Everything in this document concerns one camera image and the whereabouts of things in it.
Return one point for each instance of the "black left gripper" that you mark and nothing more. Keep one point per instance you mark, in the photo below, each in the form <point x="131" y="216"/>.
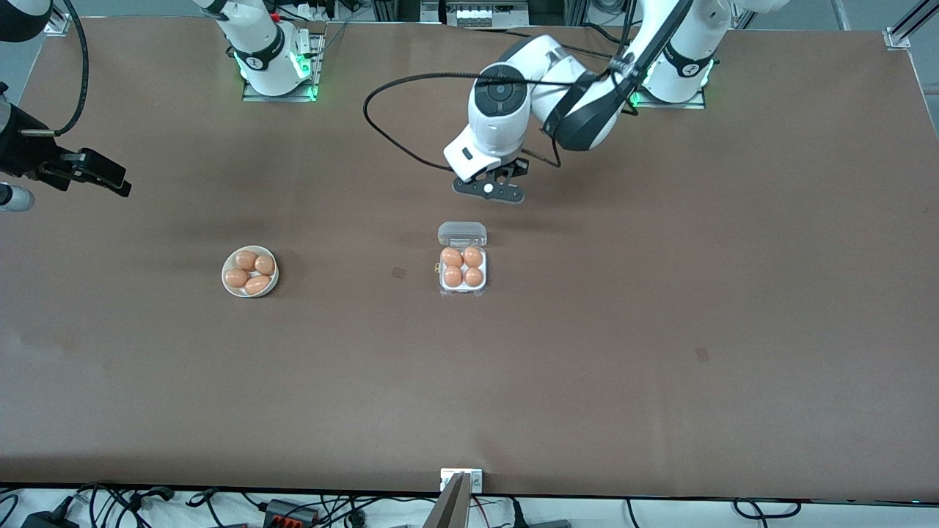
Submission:
<point x="518" y="168"/>

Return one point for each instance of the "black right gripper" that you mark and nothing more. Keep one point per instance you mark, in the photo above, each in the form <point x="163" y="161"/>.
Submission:
<point x="28" y="155"/>

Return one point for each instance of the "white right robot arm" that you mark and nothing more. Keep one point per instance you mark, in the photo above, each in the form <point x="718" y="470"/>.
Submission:
<point x="257" y="37"/>

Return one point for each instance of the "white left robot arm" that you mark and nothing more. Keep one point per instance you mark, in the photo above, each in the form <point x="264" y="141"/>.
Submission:
<point x="499" y="110"/>

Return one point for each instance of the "clear plastic egg box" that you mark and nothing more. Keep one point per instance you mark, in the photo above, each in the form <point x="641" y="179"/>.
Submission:
<point x="462" y="233"/>

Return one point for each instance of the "black box with orange plugs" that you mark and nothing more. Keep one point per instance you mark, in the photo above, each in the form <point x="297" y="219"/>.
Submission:
<point x="290" y="512"/>

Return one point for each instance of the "white power strip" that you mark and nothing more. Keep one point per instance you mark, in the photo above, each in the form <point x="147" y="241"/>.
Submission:
<point x="477" y="15"/>

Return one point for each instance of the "white round bowl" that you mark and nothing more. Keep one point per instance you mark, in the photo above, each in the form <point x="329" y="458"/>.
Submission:
<point x="238" y="292"/>

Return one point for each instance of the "aluminium profile bar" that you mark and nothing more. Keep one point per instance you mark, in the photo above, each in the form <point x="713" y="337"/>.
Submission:
<point x="449" y="510"/>

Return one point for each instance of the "black power adapter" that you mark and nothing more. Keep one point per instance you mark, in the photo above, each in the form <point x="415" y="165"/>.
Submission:
<point x="48" y="521"/>

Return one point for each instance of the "silver corner bracket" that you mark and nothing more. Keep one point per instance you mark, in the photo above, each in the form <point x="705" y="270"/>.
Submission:
<point x="895" y="38"/>
<point x="59" y="29"/>

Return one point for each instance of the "aluminium frame post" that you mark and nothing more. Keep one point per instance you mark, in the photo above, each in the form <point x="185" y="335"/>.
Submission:
<point x="576" y="11"/>
<point x="396" y="9"/>

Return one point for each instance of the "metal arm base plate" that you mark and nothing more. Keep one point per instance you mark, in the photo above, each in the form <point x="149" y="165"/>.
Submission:
<point x="253" y="94"/>
<point x="693" y="105"/>

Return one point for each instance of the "silver table edge bracket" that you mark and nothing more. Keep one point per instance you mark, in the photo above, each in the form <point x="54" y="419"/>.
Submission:
<point x="477" y="480"/>

